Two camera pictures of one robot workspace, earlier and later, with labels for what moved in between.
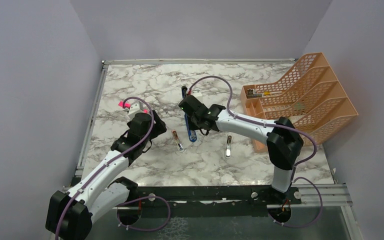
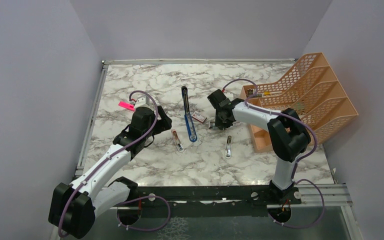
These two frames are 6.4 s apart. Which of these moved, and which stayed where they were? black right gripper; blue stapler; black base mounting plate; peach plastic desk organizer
Moved: black right gripper
Stayed: blue stapler; peach plastic desk organizer; black base mounting plate
